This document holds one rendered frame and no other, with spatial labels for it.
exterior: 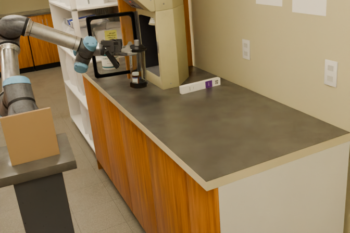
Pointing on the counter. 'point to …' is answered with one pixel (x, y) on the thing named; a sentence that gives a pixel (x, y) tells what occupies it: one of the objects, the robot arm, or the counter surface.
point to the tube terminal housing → (167, 26)
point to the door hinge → (137, 26)
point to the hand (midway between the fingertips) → (137, 52)
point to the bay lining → (149, 41)
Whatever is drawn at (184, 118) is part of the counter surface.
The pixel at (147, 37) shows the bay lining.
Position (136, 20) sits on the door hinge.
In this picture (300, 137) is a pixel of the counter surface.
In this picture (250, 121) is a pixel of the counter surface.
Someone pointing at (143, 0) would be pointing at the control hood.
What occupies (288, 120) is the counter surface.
